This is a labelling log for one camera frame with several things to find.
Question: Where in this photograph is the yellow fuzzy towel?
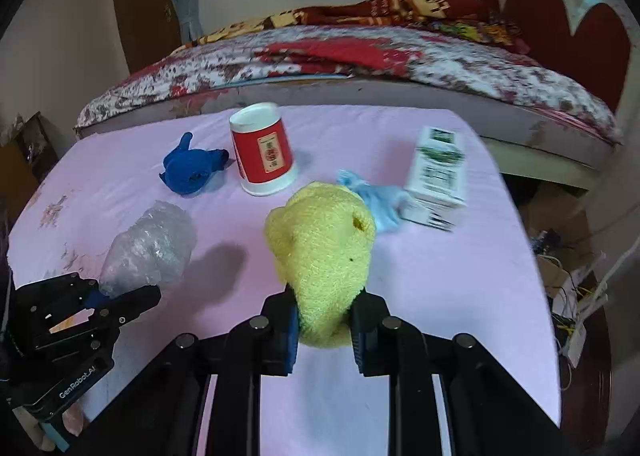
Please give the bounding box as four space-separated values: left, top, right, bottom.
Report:
264 181 377 349

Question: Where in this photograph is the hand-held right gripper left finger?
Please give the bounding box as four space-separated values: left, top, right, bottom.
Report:
70 293 301 456

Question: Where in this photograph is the red paper cup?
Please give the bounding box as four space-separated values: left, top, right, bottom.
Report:
229 102 299 197

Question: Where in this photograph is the person's left hand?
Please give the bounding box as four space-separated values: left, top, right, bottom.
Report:
11 407 57 453

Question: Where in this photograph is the brown wooden furniture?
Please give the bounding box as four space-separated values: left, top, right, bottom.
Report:
0 111 56 197

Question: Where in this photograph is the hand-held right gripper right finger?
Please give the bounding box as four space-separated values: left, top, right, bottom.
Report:
350 288 571 456

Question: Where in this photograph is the bed with floral sheet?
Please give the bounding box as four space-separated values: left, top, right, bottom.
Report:
74 23 625 172

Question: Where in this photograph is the pink floral tablecloth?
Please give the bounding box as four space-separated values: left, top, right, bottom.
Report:
7 106 563 456

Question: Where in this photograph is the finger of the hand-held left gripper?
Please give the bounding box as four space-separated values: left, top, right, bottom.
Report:
14 272 98 322
47 285 162 352

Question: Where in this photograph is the green and white carton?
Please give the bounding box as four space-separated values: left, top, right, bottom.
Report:
402 126 468 232

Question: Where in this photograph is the clear bubble wrap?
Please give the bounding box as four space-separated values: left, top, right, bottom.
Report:
99 201 197 299

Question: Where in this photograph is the brown wooden door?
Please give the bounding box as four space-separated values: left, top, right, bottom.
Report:
110 0 183 74

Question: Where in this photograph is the red heart-shaped headboard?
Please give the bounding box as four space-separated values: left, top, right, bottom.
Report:
480 0 633 112

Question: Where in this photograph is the white router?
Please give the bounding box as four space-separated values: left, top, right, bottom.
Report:
562 256 613 369

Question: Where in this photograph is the red printed blanket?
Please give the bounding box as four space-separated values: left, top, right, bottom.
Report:
192 0 531 57

